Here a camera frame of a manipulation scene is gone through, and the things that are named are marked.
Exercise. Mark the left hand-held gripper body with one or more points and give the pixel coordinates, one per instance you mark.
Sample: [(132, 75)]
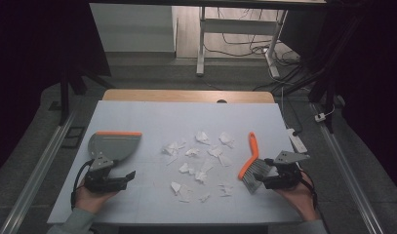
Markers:
[(100, 182)]

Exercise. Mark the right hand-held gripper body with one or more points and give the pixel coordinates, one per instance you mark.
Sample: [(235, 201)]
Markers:
[(284, 177)]

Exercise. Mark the orange brush with grey bristles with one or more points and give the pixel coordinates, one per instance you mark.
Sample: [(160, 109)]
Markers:
[(254, 146)]

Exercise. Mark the grey dustpan with orange edge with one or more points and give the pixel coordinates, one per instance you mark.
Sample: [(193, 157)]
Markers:
[(118, 146)]

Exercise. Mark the pile of white paper scraps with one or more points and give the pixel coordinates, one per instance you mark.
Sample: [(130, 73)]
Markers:
[(202, 137)]

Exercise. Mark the person's left hand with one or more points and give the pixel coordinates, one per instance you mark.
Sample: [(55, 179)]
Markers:
[(88, 200)]

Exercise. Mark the person's right hand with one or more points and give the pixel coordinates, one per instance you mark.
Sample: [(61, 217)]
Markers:
[(303, 200)]

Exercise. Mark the black floor plate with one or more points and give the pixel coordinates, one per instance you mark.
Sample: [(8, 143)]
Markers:
[(74, 136)]

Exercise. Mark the white table mat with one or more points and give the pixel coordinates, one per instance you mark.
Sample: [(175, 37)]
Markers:
[(147, 123)]

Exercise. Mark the black metal stand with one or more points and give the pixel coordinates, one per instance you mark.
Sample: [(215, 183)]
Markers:
[(329, 97), (64, 97)]

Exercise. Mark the wooden table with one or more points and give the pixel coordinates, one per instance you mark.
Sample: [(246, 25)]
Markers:
[(186, 96)]

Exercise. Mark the white panel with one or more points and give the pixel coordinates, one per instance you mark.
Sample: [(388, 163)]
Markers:
[(131, 27)]

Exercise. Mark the aluminium rail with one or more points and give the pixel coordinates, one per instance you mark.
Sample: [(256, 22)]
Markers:
[(36, 172), (345, 169)]

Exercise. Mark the white desk frame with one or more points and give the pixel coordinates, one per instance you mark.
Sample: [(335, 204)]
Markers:
[(238, 26)]

